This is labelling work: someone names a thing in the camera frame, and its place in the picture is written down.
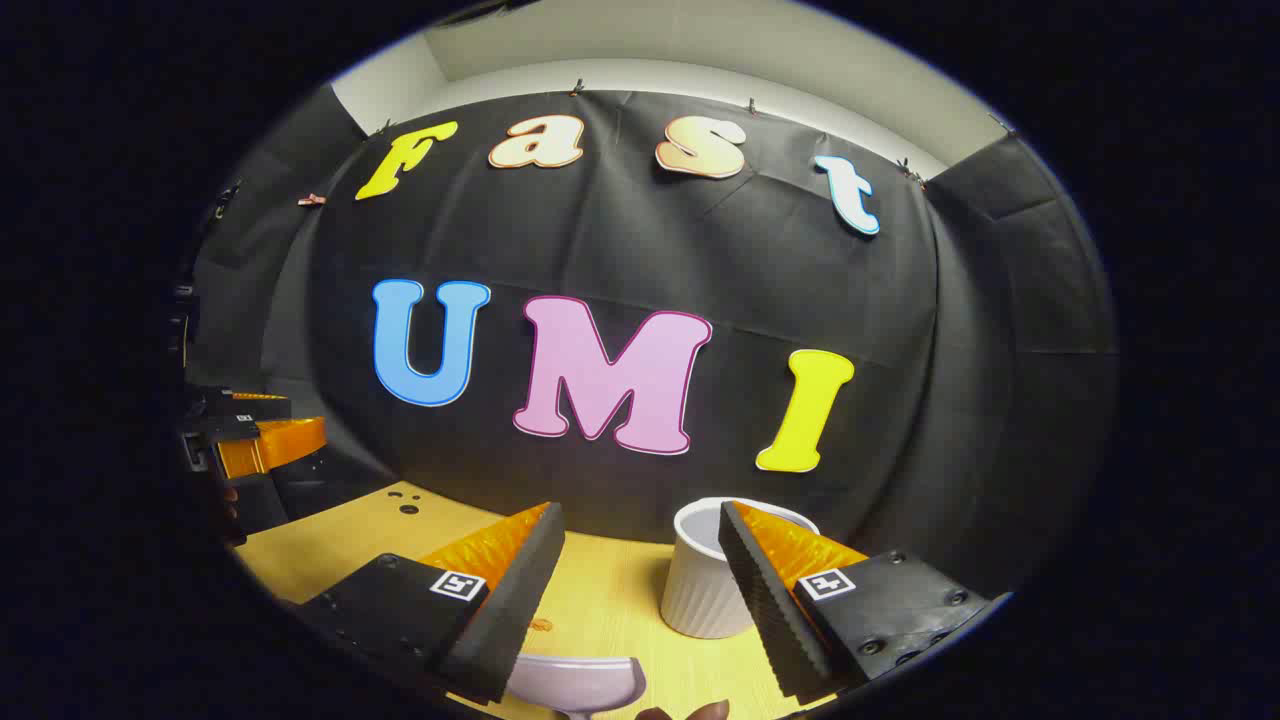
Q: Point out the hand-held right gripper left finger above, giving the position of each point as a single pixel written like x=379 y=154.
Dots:
x=510 y=610

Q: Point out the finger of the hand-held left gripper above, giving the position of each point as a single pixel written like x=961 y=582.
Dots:
x=280 y=445
x=250 y=405

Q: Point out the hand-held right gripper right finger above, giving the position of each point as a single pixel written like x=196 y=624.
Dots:
x=765 y=600

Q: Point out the white ribbed garbage bin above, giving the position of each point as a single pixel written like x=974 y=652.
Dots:
x=700 y=590

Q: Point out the light purple dustpan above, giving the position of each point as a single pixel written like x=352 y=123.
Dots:
x=575 y=680

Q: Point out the light wooden desktop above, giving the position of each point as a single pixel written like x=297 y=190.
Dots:
x=620 y=600

